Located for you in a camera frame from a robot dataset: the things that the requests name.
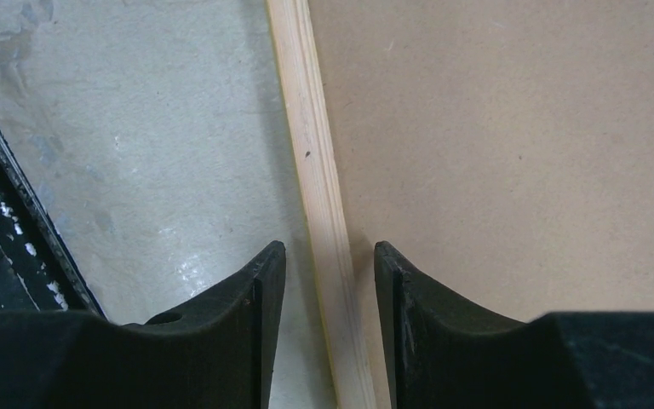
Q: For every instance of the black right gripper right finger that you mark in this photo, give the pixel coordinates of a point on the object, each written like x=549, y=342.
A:
x=445, y=351

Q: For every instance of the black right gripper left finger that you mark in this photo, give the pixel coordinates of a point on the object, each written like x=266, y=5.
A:
x=216, y=350

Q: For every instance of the brown frame backing board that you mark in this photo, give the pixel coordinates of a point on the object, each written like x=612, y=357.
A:
x=506, y=148

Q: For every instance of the yellow picture frame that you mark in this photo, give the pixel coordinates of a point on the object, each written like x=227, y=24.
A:
x=303, y=92

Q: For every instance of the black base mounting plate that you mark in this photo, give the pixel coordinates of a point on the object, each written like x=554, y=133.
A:
x=37, y=271

